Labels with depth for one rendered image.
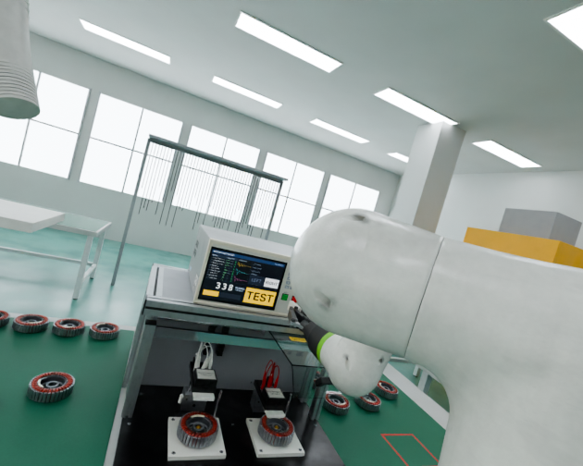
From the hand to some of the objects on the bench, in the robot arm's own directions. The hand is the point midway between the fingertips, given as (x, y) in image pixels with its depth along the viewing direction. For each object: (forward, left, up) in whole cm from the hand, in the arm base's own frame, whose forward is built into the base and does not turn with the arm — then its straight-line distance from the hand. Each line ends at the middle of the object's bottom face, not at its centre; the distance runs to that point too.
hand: (293, 308), depth 100 cm
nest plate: (-3, -5, -41) cm, 41 cm away
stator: (-3, -5, -39) cm, 40 cm away
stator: (-9, +18, -40) cm, 44 cm away
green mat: (-2, +75, -44) cm, 87 cm away
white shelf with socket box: (+25, +109, -45) cm, 121 cm away
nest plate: (-9, +18, -41) cm, 46 cm away
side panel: (+24, +49, -44) cm, 70 cm away
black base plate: (-4, +7, -43) cm, 44 cm away
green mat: (+34, -49, -42) cm, 73 cm away
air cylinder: (+5, +22, -41) cm, 47 cm away
